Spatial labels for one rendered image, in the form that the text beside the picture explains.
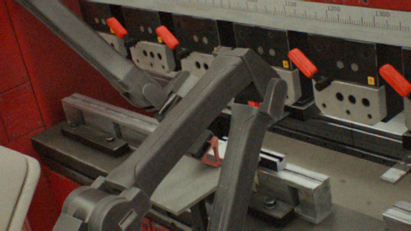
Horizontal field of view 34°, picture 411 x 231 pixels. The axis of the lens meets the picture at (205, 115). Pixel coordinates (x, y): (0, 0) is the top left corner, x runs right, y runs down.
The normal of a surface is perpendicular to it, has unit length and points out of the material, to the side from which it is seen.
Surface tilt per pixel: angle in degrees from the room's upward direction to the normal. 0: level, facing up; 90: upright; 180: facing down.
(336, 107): 90
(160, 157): 84
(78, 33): 70
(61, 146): 0
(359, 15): 90
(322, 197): 90
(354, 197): 0
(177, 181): 0
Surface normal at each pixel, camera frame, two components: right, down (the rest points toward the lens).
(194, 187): -0.18, -0.89
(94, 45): 0.37, -0.02
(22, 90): 0.67, 0.20
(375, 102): -0.72, 0.41
